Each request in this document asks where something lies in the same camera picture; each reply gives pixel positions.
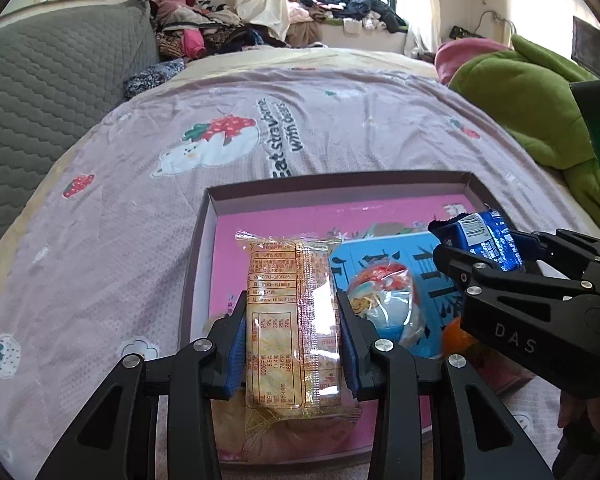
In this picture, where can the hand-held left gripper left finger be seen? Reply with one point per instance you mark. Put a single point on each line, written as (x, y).
(237, 350)

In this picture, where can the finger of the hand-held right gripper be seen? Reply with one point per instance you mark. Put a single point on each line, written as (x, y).
(565, 255)
(480, 280)

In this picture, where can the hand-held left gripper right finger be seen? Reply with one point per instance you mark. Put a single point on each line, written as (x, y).
(352, 355)

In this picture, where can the blue snack packet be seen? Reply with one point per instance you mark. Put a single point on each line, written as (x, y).
(480, 232)

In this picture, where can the orange cracker packet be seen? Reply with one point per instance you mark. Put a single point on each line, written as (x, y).
(290, 320)

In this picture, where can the plastic toy ball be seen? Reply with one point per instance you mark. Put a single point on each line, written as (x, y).
(385, 300)

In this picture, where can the tangerine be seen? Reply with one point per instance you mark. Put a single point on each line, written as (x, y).
(452, 340)

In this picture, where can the dark shallow cardboard box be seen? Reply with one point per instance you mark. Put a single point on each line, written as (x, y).
(330, 182)

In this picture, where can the person's right hand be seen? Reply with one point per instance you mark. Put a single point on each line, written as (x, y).
(575, 415)

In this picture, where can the pink book with blue label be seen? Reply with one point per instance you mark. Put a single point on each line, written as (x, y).
(280, 220)

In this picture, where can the green fleece blanket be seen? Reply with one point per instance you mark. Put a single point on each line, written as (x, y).
(520, 100)

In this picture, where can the pink fleece cloth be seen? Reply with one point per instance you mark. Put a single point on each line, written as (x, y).
(455, 55)

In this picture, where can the black yellow device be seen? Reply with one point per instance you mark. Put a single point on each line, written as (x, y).
(465, 33)

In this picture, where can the cream window curtain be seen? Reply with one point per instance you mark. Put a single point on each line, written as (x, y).
(425, 5)

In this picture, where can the beige bed sheet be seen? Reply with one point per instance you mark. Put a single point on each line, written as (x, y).
(305, 57)

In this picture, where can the dark floral cloth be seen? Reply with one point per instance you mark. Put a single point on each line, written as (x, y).
(150, 77)

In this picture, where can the pile of dark clothes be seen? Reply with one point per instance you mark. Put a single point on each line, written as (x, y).
(350, 7)

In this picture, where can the grey quilted headboard cover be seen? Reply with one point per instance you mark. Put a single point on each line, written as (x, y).
(55, 85)

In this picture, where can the pile of mixed clothes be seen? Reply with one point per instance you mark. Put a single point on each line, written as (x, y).
(200, 30)

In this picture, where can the black wall television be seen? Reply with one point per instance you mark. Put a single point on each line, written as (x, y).
(587, 42)

